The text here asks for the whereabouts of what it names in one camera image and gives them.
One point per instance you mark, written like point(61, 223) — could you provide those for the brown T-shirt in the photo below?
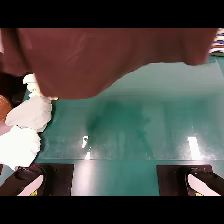
point(100, 60)

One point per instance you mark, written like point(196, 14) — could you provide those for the orange-brown garment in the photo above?
point(4, 107)

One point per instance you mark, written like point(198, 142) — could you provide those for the heap of clothes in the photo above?
point(218, 45)

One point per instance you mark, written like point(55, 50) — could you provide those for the cream garment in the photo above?
point(31, 82)

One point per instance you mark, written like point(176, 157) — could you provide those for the white garment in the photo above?
point(18, 146)

